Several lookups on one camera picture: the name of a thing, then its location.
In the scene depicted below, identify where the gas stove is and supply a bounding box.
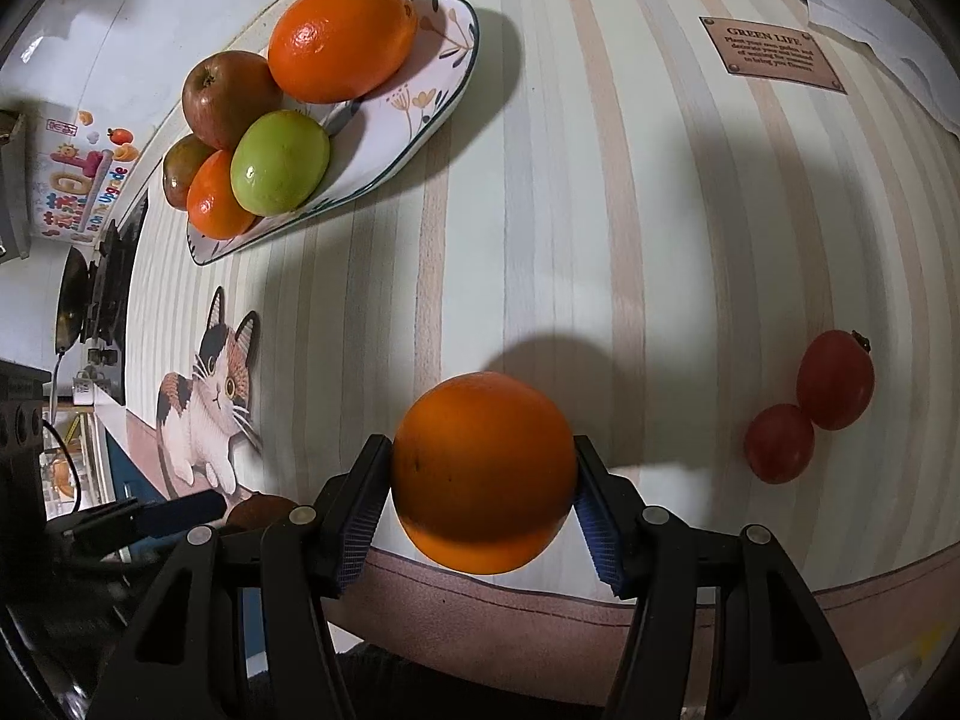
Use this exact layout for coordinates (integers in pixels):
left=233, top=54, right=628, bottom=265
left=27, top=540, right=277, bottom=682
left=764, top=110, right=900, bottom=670
left=79, top=191, right=151, bottom=407

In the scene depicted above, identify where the striped cat-print tablecloth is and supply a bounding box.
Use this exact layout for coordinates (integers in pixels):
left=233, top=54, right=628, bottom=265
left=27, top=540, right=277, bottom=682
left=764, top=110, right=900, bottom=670
left=124, top=0, right=960, bottom=665

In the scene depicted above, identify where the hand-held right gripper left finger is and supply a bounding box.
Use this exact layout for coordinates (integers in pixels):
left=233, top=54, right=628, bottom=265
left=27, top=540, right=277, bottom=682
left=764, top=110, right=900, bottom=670
left=86, top=433, right=395, bottom=720

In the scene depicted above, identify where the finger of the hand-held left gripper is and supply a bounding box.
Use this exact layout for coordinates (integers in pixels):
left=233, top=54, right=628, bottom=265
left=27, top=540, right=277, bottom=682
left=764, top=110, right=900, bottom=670
left=45, top=491, right=228, bottom=545

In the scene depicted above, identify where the cherry tomato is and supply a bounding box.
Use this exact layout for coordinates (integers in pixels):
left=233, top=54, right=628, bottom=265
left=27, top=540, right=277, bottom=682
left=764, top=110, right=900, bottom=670
left=744, top=404, right=816, bottom=484
left=796, top=329, right=876, bottom=431

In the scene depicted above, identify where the white folded cloth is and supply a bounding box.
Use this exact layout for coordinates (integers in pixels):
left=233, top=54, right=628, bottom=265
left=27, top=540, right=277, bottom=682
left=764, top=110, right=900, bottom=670
left=795, top=0, right=960, bottom=137

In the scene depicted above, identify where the brown label patch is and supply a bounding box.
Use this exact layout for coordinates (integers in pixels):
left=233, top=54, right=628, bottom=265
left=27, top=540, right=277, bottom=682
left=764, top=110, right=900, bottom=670
left=700, top=15, right=847, bottom=95

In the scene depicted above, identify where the colourful wall sticker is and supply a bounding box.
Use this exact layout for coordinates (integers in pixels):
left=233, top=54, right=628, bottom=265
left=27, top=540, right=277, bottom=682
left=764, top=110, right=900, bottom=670
left=30, top=101, right=143, bottom=247

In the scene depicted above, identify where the large orange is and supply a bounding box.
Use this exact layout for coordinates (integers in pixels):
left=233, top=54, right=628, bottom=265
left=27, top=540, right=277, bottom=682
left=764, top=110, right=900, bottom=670
left=268, top=0, right=418, bottom=104

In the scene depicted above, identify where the floral ceramic plate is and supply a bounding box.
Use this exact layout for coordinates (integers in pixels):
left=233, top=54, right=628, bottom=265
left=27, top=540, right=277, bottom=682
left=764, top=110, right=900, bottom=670
left=186, top=0, right=481, bottom=267

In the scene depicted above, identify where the small orange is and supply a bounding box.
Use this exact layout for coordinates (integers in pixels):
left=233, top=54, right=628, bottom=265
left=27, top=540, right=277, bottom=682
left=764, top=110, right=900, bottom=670
left=391, top=372, right=578, bottom=576
left=187, top=150, right=260, bottom=239

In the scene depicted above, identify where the dark red round fruit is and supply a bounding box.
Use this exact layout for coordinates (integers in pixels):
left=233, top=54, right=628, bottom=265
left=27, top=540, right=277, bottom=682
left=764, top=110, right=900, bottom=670
left=225, top=495, right=301, bottom=537

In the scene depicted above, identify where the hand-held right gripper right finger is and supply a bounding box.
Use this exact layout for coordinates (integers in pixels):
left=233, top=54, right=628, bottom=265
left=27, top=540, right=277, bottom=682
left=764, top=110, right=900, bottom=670
left=573, top=435, right=872, bottom=720

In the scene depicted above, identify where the black frying pan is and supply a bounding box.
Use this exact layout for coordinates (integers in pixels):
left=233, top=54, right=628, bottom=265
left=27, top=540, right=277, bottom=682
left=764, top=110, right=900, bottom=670
left=52, top=244, right=96, bottom=355

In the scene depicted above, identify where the green apple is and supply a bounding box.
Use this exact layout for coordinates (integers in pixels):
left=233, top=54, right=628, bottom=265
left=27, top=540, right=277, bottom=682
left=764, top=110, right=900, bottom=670
left=230, top=111, right=332, bottom=216

